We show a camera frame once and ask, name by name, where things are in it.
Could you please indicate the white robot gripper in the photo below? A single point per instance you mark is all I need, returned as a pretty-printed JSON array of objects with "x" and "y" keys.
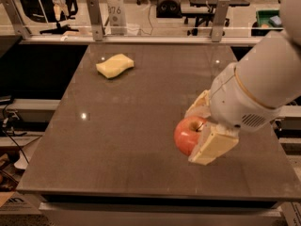
[{"x": 235, "y": 102}]

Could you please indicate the red apple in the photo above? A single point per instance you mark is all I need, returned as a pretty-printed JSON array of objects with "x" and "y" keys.
[{"x": 187, "y": 133}]

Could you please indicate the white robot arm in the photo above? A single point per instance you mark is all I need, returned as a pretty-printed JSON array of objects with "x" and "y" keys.
[{"x": 271, "y": 70}]

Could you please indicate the yellow sponge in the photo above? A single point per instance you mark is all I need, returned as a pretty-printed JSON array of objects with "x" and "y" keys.
[{"x": 114, "y": 66}]

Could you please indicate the green plastic bin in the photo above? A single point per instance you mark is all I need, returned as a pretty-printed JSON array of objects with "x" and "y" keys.
[{"x": 264, "y": 24}]

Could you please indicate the black device with lenses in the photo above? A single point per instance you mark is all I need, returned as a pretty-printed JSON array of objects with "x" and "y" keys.
[{"x": 168, "y": 9}]

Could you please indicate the white numbered pillar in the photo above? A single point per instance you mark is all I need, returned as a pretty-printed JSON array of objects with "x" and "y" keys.
[{"x": 117, "y": 19}]

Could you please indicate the cardboard box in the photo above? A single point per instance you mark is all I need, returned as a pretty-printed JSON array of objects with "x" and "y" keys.
[{"x": 14, "y": 203}]

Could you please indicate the right metal bracket post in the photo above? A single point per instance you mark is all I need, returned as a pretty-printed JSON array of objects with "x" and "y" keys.
[{"x": 221, "y": 11}]

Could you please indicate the metal bracket post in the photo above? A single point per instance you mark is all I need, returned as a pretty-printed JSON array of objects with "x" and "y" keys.
[
  {"x": 16, "y": 19},
  {"x": 95, "y": 19},
  {"x": 221, "y": 11}
]

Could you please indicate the middle metal bracket post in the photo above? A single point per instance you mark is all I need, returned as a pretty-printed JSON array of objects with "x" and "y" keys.
[{"x": 95, "y": 19}]

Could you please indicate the left metal bracket post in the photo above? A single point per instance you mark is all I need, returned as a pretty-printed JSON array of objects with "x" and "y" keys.
[{"x": 16, "y": 19}]

